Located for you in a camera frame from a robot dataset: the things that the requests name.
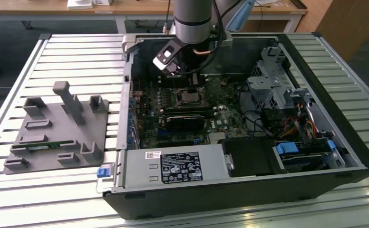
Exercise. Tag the wooden desk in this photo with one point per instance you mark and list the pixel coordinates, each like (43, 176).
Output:
(44, 12)

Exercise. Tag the CPU socket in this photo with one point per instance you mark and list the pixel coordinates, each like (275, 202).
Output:
(177, 98)

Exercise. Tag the blue plastic clip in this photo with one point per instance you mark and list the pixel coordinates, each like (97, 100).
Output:
(331, 145)

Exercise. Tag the white box with dark print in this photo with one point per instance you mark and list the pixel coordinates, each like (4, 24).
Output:
(103, 2)

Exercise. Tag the black drive bay block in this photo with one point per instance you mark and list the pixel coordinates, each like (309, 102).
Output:
(250, 156)

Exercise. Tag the wooden cabinet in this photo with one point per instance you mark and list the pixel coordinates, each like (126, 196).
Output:
(349, 23)

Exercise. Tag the silver metal disk cage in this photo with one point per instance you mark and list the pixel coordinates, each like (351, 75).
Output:
(264, 90)

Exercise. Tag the pale blue teach pendant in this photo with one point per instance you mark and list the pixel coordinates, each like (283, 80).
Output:
(240, 16)

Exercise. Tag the silver square CPU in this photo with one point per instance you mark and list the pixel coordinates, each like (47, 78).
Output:
(189, 97)

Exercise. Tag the grey parts rack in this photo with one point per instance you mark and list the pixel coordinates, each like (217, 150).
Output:
(54, 137)

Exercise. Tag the black installed RAM stick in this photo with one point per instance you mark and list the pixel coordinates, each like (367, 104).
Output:
(188, 109)
(188, 113)

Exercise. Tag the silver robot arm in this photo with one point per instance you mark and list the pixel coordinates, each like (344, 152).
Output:
(193, 21)

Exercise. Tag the green RAM stick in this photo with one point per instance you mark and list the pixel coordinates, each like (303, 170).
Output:
(58, 144)

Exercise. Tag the green motherboard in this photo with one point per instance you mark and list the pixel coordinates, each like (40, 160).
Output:
(225, 118)

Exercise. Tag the grey power supply unit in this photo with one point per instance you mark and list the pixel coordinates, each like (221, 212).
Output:
(139, 166)

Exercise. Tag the black graphics card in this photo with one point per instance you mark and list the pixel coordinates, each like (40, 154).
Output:
(185, 123)

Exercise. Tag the small silver heat sink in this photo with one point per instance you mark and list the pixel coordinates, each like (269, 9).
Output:
(217, 137)

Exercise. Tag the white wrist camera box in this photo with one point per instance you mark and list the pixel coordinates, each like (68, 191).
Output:
(167, 57)

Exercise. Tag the black open PC case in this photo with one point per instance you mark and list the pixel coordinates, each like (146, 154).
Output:
(266, 190)

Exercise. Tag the blue case latch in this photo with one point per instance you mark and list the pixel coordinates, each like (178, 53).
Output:
(105, 172)

